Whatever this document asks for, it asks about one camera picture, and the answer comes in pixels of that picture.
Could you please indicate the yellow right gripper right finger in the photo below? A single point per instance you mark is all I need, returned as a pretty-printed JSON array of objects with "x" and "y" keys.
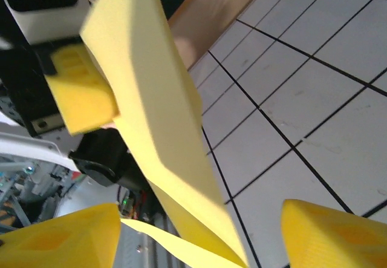
[{"x": 332, "y": 240}]

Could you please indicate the small circuit board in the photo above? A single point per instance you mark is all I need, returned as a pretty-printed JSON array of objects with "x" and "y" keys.
[{"x": 128, "y": 203}]

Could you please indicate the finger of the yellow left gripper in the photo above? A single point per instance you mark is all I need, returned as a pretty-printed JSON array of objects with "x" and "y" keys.
[{"x": 81, "y": 98}]

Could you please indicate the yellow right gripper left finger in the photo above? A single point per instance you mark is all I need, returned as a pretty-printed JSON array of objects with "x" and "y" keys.
[{"x": 60, "y": 240}]

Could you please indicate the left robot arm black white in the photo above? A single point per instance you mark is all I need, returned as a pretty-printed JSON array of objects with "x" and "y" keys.
[{"x": 36, "y": 150}]

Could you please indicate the yellow cloth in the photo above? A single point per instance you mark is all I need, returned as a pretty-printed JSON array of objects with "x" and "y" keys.
[{"x": 157, "y": 98}]

